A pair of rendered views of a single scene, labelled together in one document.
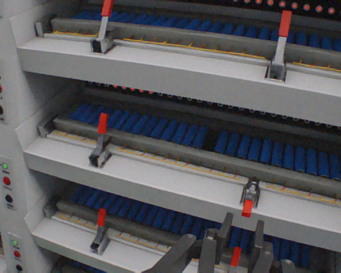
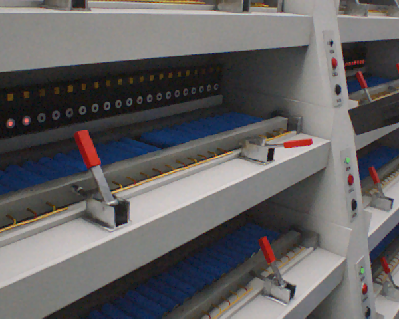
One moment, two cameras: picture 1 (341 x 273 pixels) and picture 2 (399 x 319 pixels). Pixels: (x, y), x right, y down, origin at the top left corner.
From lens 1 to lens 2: 0.59 m
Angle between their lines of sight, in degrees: 66
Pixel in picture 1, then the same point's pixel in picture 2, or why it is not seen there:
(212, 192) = (237, 171)
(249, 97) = (235, 35)
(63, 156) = (52, 252)
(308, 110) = (268, 37)
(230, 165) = (213, 143)
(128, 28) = not seen: outside the picture
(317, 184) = (269, 125)
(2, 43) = not seen: outside the picture
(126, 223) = not seen: outside the picture
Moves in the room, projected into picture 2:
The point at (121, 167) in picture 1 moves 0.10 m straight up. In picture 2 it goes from (141, 208) to (122, 108)
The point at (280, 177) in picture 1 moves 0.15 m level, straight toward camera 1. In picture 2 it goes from (247, 133) to (344, 125)
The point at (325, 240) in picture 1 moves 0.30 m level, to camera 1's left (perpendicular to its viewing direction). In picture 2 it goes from (314, 161) to (266, 221)
